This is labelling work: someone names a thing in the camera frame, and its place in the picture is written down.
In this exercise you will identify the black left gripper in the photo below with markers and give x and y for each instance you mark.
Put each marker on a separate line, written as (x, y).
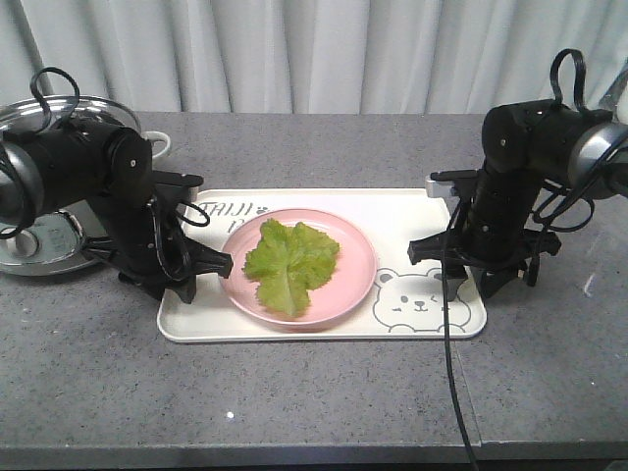
(138, 265)

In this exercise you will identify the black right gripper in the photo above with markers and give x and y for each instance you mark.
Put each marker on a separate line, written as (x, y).
(523, 260)

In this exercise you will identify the green lettuce leaf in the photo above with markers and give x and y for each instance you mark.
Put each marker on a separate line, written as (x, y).
(287, 263)

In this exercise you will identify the pink round plate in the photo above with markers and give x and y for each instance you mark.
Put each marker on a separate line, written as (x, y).
(349, 285)

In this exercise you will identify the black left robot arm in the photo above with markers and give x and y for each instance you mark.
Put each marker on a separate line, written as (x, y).
(109, 167)

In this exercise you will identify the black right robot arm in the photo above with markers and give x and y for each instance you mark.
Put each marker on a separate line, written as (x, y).
(541, 157)

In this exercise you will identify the white bear-print serving tray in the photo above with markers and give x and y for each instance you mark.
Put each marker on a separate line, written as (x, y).
(405, 301)

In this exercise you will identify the pale green electric cooking pot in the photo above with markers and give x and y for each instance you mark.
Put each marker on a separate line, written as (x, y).
(52, 244)

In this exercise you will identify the white pleated curtain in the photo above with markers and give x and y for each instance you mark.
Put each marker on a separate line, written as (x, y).
(311, 57)

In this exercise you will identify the white blender appliance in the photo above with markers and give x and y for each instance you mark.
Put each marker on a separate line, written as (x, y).
(615, 99)

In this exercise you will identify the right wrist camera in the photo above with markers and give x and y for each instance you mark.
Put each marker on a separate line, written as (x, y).
(460, 183)

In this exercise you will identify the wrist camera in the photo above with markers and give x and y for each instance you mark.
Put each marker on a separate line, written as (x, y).
(177, 186)
(460, 183)

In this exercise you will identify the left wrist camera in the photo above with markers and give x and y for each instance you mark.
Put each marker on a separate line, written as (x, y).
(177, 186)

